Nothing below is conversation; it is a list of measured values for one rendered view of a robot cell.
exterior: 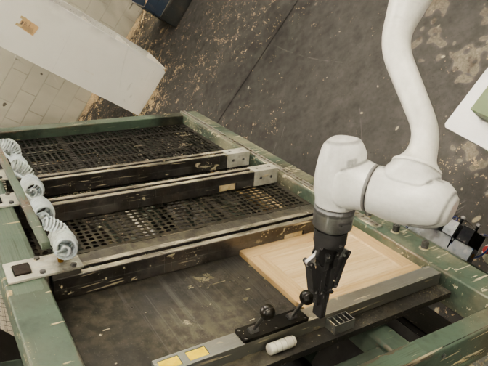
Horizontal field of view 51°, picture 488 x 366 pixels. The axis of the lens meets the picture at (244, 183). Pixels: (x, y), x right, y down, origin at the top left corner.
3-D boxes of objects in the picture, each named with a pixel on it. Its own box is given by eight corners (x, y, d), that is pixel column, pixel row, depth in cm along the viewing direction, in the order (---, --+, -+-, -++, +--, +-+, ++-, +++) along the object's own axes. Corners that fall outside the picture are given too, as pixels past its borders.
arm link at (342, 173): (302, 205, 112) (359, 223, 105) (310, 136, 106) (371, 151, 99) (324, 190, 120) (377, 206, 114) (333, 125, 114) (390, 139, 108)
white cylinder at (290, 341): (271, 358, 127) (297, 348, 131) (272, 348, 126) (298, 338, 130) (264, 351, 130) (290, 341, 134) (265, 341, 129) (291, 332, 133)
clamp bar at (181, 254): (351, 229, 195) (360, 170, 186) (12, 317, 135) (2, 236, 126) (333, 218, 203) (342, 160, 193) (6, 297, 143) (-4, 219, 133)
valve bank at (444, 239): (514, 242, 182) (486, 224, 167) (493, 277, 183) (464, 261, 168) (406, 190, 220) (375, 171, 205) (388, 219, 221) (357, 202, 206)
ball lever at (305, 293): (298, 322, 136) (319, 298, 127) (287, 327, 134) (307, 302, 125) (292, 310, 138) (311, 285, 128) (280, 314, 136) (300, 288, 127)
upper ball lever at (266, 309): (261, 336, 130) (280, 313, 120) (247, 341, 128) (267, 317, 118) (254, 322, 132) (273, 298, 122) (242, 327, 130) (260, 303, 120)
